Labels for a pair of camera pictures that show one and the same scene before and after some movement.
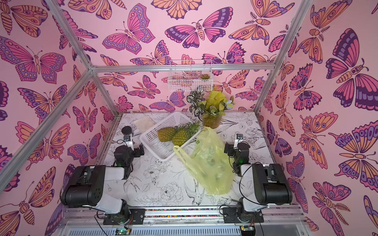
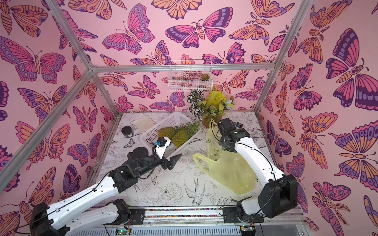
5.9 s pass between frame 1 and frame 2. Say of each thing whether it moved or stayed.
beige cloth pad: stayed
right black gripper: moved
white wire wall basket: stayed
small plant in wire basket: stayed
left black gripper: moved
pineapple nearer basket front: stayed
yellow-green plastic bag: moved
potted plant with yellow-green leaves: stayed
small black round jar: stayed
